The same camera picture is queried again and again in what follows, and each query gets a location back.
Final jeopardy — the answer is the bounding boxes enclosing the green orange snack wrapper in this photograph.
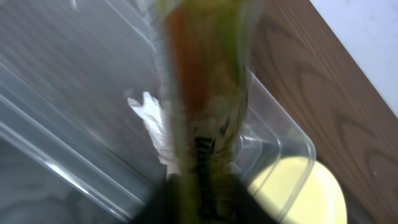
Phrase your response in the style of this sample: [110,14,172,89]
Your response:
[158,0,250,223]

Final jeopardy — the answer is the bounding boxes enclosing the clear plastic waste bin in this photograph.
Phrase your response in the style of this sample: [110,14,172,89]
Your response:
[0,0,317,224]

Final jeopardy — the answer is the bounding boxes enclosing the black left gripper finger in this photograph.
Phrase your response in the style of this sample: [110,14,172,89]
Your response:
[130,174,193,224]

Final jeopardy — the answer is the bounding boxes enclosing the yellow plate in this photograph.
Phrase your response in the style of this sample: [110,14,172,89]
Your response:
[248,157,348,224]

